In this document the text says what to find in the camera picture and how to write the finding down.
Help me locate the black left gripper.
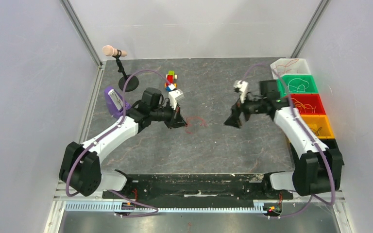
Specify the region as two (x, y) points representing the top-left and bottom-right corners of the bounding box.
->
(151, 100), (187, 130)

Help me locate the red cable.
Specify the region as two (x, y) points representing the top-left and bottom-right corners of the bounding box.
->
(185, 116), (208, 134)

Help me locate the white cable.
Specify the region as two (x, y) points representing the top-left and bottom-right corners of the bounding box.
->
(285, 77), (311, 94)

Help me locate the blue cable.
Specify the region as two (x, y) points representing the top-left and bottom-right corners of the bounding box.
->
(309, 126), (324, 138)

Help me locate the orange cable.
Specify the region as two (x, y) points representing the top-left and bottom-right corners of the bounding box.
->
(274, 58), (300, 76)

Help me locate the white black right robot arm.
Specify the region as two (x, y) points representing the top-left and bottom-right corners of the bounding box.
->
(224, 80), (344, 198)

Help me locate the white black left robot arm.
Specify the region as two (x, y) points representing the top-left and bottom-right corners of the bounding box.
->
(59, 87), (187, 198)

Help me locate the colourful toy brick car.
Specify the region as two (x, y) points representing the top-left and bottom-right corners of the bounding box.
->
(164, 70), (177, 92)

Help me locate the green storage bin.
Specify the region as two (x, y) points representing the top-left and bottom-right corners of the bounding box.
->
(276, 74), (318, 97)

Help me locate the purple metronome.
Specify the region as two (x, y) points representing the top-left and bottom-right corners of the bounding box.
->
(103, 86), (131, 119)

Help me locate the white storage bin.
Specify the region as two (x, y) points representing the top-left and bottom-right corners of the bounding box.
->
(270, 58), (311, 80)

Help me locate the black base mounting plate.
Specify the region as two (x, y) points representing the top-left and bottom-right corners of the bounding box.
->
(120, 173), (293, 208)

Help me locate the red storage bin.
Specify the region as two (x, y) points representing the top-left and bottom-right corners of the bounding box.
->
(291, 94), (326, 115)

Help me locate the yellow storage bin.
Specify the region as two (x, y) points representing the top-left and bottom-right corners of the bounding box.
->
(301, 115), (335, 139)

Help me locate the black storage bin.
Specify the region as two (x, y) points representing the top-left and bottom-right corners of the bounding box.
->
(289, 138), (341, 162)

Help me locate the pink microphone on black stand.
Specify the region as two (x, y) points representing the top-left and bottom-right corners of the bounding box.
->
(102, 45), (139, 92)

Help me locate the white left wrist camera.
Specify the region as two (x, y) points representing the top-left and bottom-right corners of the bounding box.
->
(166, 84), (185, 110)

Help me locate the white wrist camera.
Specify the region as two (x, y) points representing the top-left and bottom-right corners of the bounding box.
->
(233, 80), (248, 103)
(166, 84), (185, 110)

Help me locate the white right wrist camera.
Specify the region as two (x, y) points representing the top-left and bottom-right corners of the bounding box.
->
(233, 80), (248, 103)

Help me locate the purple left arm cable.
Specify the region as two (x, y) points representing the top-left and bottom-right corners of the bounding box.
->
(65, 69), (175, 218)

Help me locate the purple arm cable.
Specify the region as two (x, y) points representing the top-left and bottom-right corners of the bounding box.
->
(241, 62), (337, 220)
(65, 69), (175, 218)

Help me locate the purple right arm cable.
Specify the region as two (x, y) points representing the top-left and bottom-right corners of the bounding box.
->
(241, 62), (337, 220)

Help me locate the grey slotted cable duct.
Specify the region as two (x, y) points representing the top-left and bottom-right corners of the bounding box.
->
(65, 197), (284, 214)

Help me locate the aluminium frame post right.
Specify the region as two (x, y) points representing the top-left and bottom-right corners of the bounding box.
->
(290, 0), (331, 58)

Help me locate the aluminium frame post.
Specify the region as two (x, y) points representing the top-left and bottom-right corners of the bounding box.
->
(60, 0), (102, 67)
(290, 0), (331, 58)

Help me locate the aluminium frame post left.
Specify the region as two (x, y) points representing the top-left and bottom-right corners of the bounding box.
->
(60, 0), (102, 67)

